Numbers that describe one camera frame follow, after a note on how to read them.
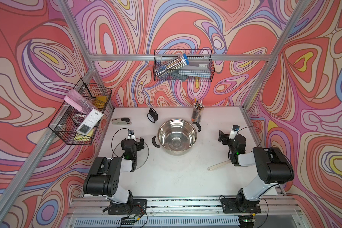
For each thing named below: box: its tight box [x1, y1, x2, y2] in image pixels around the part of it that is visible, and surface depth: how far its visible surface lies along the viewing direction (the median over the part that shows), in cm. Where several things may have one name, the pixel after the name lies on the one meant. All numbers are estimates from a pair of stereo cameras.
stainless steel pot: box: [151, 118, 202, 156], surface depth 98 cm
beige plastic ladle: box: [207, 159, 231, 171], surface depth 90 cm
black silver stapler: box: [111, 117, 133, 126], surface depth 110 cm
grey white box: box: [178, 59, 212, 78], surface depth 90 cm
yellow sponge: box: [95, 95, 108, 104], surface depth 90 cm
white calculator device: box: [76, 108, 105, 135], surface depth 70 cm
